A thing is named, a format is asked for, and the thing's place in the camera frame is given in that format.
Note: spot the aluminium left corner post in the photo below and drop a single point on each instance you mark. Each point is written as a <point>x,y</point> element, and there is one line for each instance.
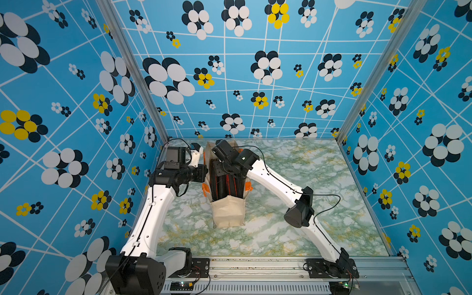
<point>111,18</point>

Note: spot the aluminium front rail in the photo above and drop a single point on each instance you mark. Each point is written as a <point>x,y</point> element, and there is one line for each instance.
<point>279,275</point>

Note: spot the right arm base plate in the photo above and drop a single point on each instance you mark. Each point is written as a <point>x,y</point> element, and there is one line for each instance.
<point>322,269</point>

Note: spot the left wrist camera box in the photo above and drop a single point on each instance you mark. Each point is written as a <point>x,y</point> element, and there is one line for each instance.
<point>176,154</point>

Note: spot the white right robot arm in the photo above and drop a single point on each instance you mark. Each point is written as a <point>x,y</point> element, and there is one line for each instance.
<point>300,213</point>

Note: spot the ping pong set case one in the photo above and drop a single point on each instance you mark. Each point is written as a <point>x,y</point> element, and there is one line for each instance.
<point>240,186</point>

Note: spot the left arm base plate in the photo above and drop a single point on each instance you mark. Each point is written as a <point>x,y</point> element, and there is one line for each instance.
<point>199,268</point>

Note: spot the right controller board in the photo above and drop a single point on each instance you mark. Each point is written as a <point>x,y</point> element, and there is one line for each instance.
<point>339,288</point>

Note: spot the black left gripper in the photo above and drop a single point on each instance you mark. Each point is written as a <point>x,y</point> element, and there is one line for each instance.
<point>202,169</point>

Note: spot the ping pong set case two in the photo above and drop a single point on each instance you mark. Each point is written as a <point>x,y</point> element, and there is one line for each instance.
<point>231,185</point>

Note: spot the controller board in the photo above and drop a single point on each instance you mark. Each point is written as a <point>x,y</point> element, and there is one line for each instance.
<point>339,288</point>
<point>186,286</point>

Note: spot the ping pong set case three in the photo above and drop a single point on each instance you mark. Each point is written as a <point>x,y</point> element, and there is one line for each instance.
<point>221,187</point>

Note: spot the aluminium corner post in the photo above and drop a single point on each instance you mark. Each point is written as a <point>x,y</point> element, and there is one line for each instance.
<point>412,13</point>
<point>111,18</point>

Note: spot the left controller board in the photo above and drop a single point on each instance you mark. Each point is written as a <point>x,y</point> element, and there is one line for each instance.
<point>186,286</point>

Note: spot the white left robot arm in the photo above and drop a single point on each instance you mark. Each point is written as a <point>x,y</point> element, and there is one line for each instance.
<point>137,269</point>

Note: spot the aluminium right corner post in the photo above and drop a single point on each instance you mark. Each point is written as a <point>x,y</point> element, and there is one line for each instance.
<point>412,13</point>

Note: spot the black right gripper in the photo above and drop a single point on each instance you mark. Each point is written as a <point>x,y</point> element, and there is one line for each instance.
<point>217,168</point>

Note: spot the beige canvas tote bag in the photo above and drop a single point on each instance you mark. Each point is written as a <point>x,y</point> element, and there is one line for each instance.
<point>229,211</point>

